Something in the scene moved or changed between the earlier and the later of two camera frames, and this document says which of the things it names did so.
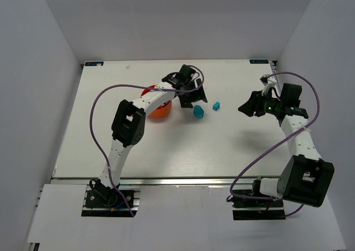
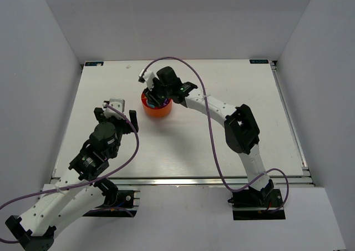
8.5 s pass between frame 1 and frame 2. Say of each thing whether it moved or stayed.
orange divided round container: stayed
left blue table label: stayed
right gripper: moved
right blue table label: stayed
